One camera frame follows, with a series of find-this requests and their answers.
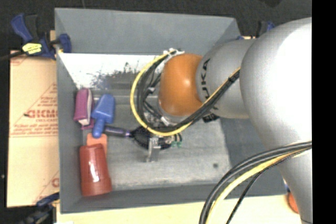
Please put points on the brown cardboard board red print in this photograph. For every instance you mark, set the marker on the brown cardboard board red print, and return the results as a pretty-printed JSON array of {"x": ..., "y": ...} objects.
[{"x": 31, "y": 112}]

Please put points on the red plastic cup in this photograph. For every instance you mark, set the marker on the red plastic cup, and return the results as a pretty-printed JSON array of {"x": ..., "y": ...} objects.
[{"x": 95, "y": 170}]

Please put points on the blue toy shovel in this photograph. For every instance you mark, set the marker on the blue toy shovel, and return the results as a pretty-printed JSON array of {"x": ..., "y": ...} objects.
[{"x": 104, "y": 108}]

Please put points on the orange block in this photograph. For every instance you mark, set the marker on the orange block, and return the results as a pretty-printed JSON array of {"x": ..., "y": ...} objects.
[{"x": 101, "y": 139}]

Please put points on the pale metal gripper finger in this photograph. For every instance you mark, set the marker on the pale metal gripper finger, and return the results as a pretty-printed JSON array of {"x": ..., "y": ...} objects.
[
  {"x": 150, "y": 150},
  {"x": 157, "y": 152}
]

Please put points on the grey metal bin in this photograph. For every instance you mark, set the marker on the grey metal bin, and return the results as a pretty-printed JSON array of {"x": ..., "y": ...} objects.
[{"x": 173, "y": 165}]

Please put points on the black and purple tool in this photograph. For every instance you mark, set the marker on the black and purple tool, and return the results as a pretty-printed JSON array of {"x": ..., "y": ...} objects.
[{"x": 136, "y": 136}]

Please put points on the purple and white sponge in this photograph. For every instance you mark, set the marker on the purple and white sponge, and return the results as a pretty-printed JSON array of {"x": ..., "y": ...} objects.
[{"x": 82, "y": 105}]

